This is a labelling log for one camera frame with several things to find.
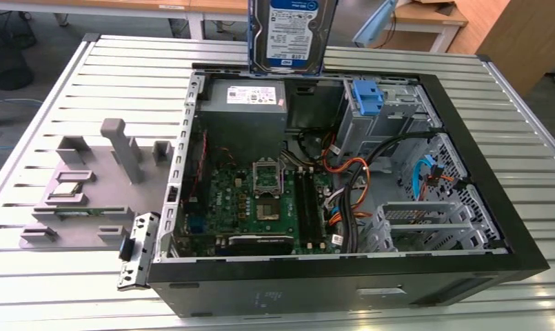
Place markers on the hard disk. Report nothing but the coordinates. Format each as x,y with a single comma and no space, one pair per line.
291,34

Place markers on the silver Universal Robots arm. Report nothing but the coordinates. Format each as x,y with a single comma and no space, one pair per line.
374,24

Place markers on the silver disk bay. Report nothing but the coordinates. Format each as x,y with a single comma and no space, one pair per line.
425,225

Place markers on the grey power supply unit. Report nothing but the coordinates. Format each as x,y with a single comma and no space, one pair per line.
241,131

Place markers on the black RAM slot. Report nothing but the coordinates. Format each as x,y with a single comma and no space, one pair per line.
302,207

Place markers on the CPU socket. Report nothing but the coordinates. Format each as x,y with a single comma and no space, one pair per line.
267,211

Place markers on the green motherboard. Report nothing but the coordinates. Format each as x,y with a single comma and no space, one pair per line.
226,200

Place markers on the black graphics card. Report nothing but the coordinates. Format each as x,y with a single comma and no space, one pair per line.
259,243

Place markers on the blue drive cage latch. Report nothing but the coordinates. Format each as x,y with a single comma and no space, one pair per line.
367,98

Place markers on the silver optical drive cage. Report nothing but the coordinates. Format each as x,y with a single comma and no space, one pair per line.
387,117

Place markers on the black PC case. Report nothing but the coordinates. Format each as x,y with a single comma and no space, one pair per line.
305,289

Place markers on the silver expansion slot retainer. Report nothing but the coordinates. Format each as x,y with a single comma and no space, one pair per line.
142,248

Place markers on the grey parts rack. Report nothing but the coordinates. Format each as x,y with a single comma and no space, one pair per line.
107,196

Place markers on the green RAM stick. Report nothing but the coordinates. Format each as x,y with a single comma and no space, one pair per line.
82,212

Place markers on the silver CPU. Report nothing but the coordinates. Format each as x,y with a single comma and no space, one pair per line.
66,189

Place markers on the white-framed desk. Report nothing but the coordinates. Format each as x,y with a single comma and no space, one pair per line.
143,10

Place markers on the wooden desk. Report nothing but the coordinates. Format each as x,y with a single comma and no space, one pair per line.
429,15

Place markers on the black round bin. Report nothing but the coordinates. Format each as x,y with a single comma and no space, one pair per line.
10,74

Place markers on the black mesh basket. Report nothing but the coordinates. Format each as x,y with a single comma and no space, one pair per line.
10,31

